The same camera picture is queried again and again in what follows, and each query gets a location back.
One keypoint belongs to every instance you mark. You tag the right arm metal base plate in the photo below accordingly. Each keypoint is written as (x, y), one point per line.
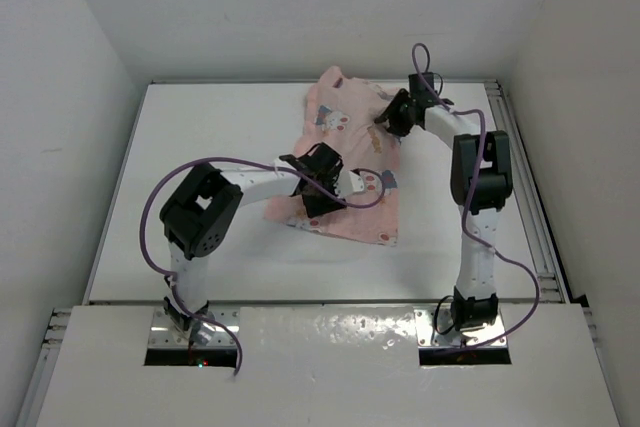
(438, 336)

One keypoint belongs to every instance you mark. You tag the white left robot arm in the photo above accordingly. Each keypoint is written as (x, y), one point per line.
(198, 214)

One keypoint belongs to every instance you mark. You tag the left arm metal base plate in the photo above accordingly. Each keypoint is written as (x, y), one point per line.
(165, 334)

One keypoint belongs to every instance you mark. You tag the pink cartoon pillowcase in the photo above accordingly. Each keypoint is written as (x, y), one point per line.
(340, 112)

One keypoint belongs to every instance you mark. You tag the white front cover panel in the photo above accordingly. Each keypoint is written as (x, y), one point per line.
(325, 366)

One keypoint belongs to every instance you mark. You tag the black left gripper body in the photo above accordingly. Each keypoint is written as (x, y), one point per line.
(321, 201)

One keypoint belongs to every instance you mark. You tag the aluminium table edge rail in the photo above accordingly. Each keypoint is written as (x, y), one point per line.
(538, 234)

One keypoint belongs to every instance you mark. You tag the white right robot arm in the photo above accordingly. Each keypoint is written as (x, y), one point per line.
(480, 184)

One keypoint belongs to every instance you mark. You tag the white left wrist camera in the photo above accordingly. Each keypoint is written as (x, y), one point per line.
(349, 183)

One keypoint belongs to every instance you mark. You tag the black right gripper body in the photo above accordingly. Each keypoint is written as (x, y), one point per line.
(395, 120)

